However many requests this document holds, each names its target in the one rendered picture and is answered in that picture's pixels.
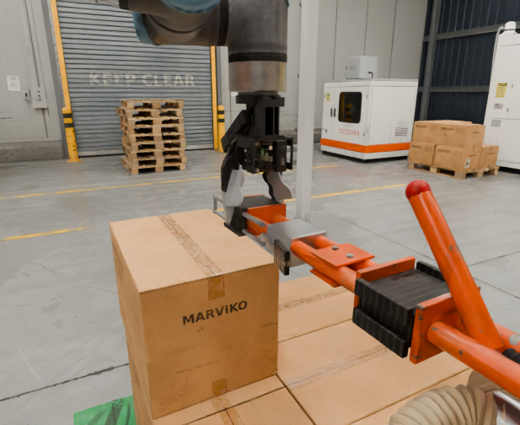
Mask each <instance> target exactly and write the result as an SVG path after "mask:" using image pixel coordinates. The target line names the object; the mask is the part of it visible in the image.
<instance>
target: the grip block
mask: <svg viewBox="0 0 520 425"><path fill-rule="evenodd" d="M354 293H355V294H354V305H353V313H352V322H353V323H354V324H355V325H357V326H359V327H360V328H361V329H363V330H364V331H365V332H366V333H367V334H369V335H370V336H372V337H373V338H375V339H376V340H377V341H379V342H381V343H382V344H383V345H384V346H386V347H387V348H388V349H389V350H391V351H392V352H394V353H395V354H397V355H398V356H399V357H401V358H406V357H407V356H408V351H409V348H410V361H411V362H412V363H413V364H418V363H420V362H422V361H425V360H427V359H428V358H431V357H433V356H436V355H438V354H439V353H441V352H444V351H443V350H442V349H440V348H439V347H437V346H435V345H434V344H432V343H430V342H429V341H428V340H427V332H428V329H429V328H430V326H431V324H432V323H433V322H435V321H436V320H442V321H443V322H445V323H447V324H449V325H450V326H452V327H454V328H456V329H457V330H458V328H457V327H456V321H457V318H458V316H459V312H458V309H457V306H456V304H455V303H454V301H453V297H452V295H451V293H450V292H449V289H448V286H447V284H446V283H445V280H444V278H443V276H442V273H441V271H440V269H439V268H438V267H436V266H433V265H431V264H429V263H426V262H424V261H418V262H417V263H416V268H415V257H413V256H407V257H404V258H401V259H398V260H394V261H389V262H385V263H383V264H379V265H376V266H370V267H367V268H364V269H361V270H357V271H356V281H355V292H354Z"/></svg>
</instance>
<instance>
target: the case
mask: <svg viewBox="0 0 520 425"><path fill-rule="evenodd" d="M224 222H226V221H224V220H223V219H222V218H220V217H219V216H217V215H216V214H214V213H213V211H211V210H210V209H202V210H196V211H190V212H178V213H172V214H166V215H160V216H154V217H147V218H136V219H130V220H124V221H118V222H111V223H110V236H111V243H112V250H113V257H114V264H115V277H116V284H117V291H118V298H119V305H120V312H121V318H122V321H123V324H124V327H125V330H126V335H127V338H128V341H129V344H130V347H131V351H132V355H133V357H134V360H135V364H136V366H137V372H138V374H139V377H140V380H141V383H142V388H143V391H144V394H145V397H146V400H147V405H148V408H149V411H150V413H151V417H152V419H153V420H155V419H158V418H160V417H164V416H167V415H169V414H171V413H174V412H177V411H180V410H182V409H185V408H187V407H190V406H194V405H196V404H198V403H201V402H203V401H207V400H210V399H212V398H214V397H217V396H220V395H223V394H226V393H228V392H230V391H233V390H236V389H239V388H242V387H244V386H246V385H250V384H253V383H255V382H257V381H260V380H263V379H266V378H269V377H271V376H273V375H276V374H277V356H278V305H279V268H278V267H277V265H276V264H275V262H274V257H273V256H272V255H270V254H269V253H268V252H266V251H265V250H263V249H262V248H260V247H259V246H258V245H257V244H256V243H254V242H253V241H252V240H250V239H249V238H247V237H246V236H242V237H238V236H237V235H236V234H235V233H233V232H232V231H230V230H229V229H227V228H226V227H225V226H224V225H223V223H224Z"/></svg>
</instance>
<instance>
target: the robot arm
mask: <svg viewBox="0 0 520 425"><path fill-rule="evenodd" d="M84 1H90V2H94V3H103V4H108V5H112V6H114V7H115V8H118V9H124V10H129V11H132V16H133V21H134V26H135V29H136V34H137V38H138V39H139V40H140V41H141V42H142V43H144V44H152V45H154V46H161V45H178V46H226V47H227V48H228V89H229V91H230V92H231V93H238V95H235V102H236V104H246V110H241V111H240V113H239V114H238V116H237V117H236V119H235V120H234V122H233V123H232V125H231V126H230V127H229V129H228V130H227V131H226V133H225V134H224V136H223V137H222V139H221V144H222V149H223V152H224V153H227V154H226V156H225V158H224V160H223V162H222V166H221V190H222V204H223V211H224V214H225V217H226V219H227V222H228V223H231V222H232V220H233V215H234V207H239V206H241V204H242V202H243V199H244V193H243V191H242V185H243V183H244V171H243V170H242V169H244V170H247V172H249V173H251V174H257V173H260V172H263V174H262V177H263V179H264V182H265V183H267V185H268V186H269V194H270V196H271V199H273V200H275V201H278V202H280V203H283V202H284V199H292V191H291V189H290V188H289V187H288V186H287V185H286V184H285V183H284V182H283V180H282V177H281V175H282V172H284V171H287V169H290V170H292V161H293V137H289V136H284V135H279V118H280V107H283V106H285V97H281V96H280V95H278V92H286V91H287V19H288V8H289V0H84ZM287 146H291V147H290V162H287ZM239 165H242V169H239Z"/></svg>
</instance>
